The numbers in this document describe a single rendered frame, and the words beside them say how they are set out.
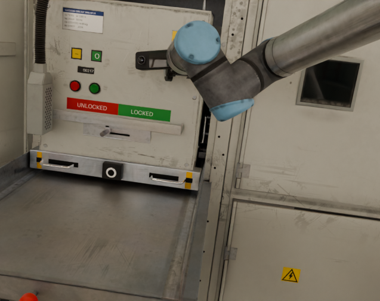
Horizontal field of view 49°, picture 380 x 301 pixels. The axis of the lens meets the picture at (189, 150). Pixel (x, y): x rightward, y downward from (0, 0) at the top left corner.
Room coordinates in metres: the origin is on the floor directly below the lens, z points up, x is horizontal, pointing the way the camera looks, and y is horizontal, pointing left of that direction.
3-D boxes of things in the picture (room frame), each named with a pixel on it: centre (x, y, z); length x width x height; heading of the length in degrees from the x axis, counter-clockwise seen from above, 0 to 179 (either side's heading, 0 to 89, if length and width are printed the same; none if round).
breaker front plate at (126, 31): (1.23, 0.23, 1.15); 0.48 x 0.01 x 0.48; 86
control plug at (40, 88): (1.17, 0.44, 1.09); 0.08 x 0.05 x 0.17; 176
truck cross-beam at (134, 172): (1.24, 0.23, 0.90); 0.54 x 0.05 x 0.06; 86
